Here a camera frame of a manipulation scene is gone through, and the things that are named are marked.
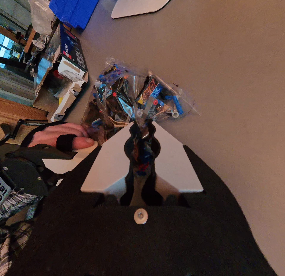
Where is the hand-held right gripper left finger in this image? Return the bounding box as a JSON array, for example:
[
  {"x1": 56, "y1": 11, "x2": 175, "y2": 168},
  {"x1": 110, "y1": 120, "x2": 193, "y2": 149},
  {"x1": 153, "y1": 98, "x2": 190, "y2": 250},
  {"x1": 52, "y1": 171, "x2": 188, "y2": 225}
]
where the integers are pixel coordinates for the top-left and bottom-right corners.
[{"x1": 80, "y1": 121, "x2": 137, "y2": 206}]

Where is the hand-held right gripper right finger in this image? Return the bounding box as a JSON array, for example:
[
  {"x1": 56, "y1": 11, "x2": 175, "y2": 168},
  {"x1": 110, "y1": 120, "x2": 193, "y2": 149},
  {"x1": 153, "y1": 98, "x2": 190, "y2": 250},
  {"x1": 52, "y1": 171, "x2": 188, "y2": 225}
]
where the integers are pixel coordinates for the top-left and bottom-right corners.
[{"x1": 142, "y1": 121, "x2": 204, "y2": 206}]

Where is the clear bag of toy bricks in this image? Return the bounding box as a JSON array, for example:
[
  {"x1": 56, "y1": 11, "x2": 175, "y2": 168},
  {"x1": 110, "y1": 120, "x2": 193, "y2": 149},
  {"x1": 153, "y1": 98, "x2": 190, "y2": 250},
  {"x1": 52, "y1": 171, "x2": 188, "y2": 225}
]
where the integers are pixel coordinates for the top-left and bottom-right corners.
[{"x1": 81, "y1": 57, "x2": 202, "y2": 185}]

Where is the black toy set box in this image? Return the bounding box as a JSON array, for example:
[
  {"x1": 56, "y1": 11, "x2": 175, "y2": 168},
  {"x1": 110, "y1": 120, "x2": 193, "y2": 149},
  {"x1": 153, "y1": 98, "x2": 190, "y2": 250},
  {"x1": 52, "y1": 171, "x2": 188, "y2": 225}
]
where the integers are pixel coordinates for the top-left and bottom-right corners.
[{"x1": 33, "y1": 24, "x2": 89, "y2": 123}]

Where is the person's left forearm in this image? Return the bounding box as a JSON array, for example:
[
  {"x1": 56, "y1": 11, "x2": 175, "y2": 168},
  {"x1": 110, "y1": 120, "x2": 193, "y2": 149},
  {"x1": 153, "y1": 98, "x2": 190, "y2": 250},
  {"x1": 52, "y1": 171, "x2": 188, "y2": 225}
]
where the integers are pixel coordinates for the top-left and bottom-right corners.
[{"x1": 0, "y1": 189, "x2": 44, "y2": 227}]

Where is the grey desk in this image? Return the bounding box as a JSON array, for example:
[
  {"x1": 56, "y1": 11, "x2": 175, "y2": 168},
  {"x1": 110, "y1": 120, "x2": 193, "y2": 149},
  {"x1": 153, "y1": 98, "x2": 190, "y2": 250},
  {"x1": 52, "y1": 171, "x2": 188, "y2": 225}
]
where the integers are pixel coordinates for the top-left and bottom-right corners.
[{"x1": 48, "y1": 0, "x2": 285, "y2": 276}]

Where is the person's left hand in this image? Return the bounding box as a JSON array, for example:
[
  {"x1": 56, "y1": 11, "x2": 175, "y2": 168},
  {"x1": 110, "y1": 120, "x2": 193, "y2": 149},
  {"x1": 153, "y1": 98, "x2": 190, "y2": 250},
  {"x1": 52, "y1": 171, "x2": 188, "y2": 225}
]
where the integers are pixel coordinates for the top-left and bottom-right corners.
[{"x1": 29, "y1": 123, "x2": 95, "y2": 152}]

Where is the person's plaid shirt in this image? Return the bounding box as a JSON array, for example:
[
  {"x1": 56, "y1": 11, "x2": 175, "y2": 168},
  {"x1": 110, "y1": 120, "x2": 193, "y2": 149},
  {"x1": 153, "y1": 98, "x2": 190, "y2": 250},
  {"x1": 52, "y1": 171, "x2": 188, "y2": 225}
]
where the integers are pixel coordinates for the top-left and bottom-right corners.
[{"x1": 0, "y1": 223, "x2": 34, "y2": 276}]

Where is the crumpled clear plastic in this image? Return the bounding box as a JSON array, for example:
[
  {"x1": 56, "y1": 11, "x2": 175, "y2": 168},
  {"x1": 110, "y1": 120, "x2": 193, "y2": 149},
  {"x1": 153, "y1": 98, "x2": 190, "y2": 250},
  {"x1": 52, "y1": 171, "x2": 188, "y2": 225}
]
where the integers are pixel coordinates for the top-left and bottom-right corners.
[{"x1": 28, "y1": 0, "x2": 56, "y2": 36}]

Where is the blue bin with white label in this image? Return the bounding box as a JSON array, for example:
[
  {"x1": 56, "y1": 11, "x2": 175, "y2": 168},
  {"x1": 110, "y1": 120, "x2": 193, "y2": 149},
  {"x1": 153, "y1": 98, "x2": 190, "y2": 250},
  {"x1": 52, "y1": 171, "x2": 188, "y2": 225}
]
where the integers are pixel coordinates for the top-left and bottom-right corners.
[{"x1": 49, "y1": 0, "x2": 104, "y2": 30}]

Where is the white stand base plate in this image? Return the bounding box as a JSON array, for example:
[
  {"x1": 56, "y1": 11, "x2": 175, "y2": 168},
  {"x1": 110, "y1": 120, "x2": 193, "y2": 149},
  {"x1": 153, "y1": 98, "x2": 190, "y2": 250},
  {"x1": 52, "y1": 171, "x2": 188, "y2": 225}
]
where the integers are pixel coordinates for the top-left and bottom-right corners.
[{"x1": 111, "y1": 0, "x2": 177, "y2": 19}]

